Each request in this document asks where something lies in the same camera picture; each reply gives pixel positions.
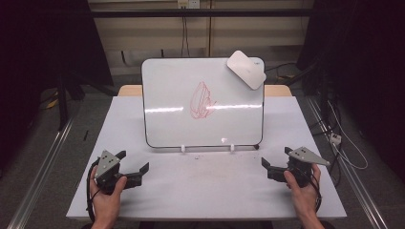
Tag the white wall socket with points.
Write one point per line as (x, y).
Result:
(188, 4)

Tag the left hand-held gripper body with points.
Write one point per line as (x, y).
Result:
(105, 165)

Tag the white whiteboard with black frame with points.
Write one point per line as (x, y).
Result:
(172, 82)

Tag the white whiteboard clip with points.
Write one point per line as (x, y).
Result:
(232, 147)
(183, 148)

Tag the person's left hand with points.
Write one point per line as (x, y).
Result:
(105, 205)

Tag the person's right hand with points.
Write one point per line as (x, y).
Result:
(305, 200)

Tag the black horizontal bar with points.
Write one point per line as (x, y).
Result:
(197, 13)

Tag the white power plug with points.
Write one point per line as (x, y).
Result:
(335, 138)

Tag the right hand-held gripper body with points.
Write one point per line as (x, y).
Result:
(302, 159)

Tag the wooden table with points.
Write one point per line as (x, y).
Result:
(130, 90)

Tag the small black stick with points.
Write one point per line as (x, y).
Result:
(85, 135)

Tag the black curtain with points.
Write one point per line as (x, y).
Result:
(366, 63)
(38, 47)

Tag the black metal stand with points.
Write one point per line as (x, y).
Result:
(63, 101)

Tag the white whiteboard eraser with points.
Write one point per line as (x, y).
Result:
(245, 68)

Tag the aluminium floor rail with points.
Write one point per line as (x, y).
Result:
(356, 178)
(41, 178)

